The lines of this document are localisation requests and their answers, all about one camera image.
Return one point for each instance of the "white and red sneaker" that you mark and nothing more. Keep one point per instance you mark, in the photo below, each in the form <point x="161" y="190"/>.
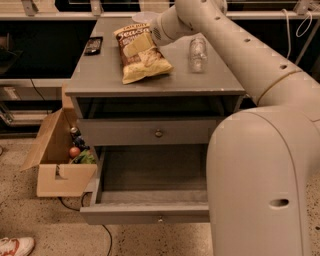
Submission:
<point x="16" y="246"/>

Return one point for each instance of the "red apple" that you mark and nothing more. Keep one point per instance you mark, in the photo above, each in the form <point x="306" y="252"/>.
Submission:
<point x="74" y="152"/>

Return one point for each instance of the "grey wooden drawer cabinet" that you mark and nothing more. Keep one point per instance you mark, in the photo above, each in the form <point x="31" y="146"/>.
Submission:
<point x="147" y="114"/>

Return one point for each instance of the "brown sea salt chip bag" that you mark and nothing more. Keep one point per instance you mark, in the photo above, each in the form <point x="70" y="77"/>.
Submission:
<point x="145" y="64"/>

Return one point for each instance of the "dark soda can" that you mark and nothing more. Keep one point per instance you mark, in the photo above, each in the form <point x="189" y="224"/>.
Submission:
<point x="75" y="132"/>

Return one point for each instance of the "open grey bottom drawer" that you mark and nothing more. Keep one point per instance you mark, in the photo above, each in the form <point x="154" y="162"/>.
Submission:
<point x="149" y="184"/>

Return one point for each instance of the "closed grey middle drawer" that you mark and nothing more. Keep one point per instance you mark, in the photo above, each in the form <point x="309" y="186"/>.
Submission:
<point x="104" y="132"/>

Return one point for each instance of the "open cardboard box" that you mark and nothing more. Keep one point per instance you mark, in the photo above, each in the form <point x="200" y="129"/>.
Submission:
<point x="57" y="175"/>

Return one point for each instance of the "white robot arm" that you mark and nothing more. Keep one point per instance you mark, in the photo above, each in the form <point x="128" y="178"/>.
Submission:
<point x="258" y="160"/>

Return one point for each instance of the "white ceramic bowl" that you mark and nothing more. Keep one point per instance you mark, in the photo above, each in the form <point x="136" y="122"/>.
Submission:
<point x="144" y="17"/>

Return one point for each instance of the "green snack bag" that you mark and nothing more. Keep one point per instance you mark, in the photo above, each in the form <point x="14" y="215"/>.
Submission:
<point x="85" y="157"/>

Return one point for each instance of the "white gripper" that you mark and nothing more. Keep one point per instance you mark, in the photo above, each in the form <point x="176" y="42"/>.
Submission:
<point x="156" y="34"/>

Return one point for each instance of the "clear plastic water bottle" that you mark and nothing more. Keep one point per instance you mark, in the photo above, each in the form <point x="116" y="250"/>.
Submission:
<point x="198" y="55"/>

